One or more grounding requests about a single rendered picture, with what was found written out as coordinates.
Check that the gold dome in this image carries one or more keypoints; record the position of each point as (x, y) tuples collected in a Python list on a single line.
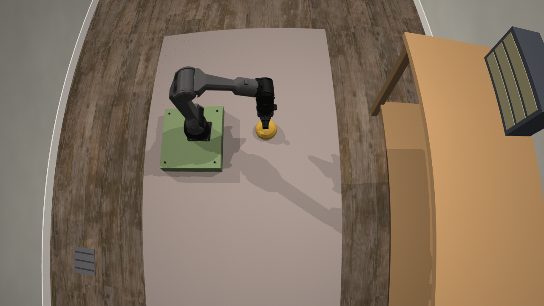
[(266, 133)]

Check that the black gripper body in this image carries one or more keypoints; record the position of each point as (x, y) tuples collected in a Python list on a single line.
[(265, 115)]

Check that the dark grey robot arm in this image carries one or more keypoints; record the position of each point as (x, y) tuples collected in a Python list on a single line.
[(193, 81)]

